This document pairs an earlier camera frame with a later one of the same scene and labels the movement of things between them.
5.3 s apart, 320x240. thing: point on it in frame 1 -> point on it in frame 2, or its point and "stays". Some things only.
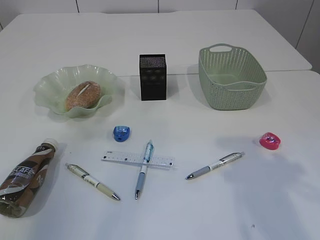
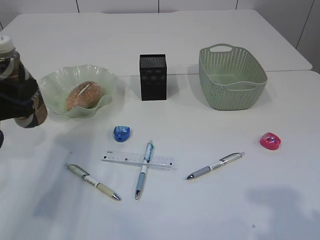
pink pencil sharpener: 270,140 stays
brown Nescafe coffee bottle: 25,180 -> 11,66
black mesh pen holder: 153,77 stays
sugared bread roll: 83,94 stays
